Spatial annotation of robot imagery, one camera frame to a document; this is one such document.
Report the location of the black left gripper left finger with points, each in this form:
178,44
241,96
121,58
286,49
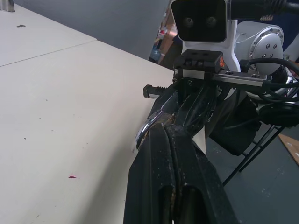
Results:
149,177

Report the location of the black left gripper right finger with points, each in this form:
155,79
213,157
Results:
198,182

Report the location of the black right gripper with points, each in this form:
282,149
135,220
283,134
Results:
201,61

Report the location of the silver metal spoon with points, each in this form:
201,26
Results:
147,123

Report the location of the black bulky fabric block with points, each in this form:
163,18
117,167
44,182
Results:
238,126

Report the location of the colourful background clutter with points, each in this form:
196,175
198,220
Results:
167,42

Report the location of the small red speck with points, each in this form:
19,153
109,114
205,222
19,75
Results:
72,177

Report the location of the brown cardboard sheet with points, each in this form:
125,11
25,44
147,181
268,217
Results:
290,149

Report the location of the small dark debris speck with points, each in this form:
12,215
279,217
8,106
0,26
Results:
20,25

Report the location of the black metal frame stand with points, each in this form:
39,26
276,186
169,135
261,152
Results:
254,151

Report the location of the silver metal post base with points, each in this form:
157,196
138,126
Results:
7,5

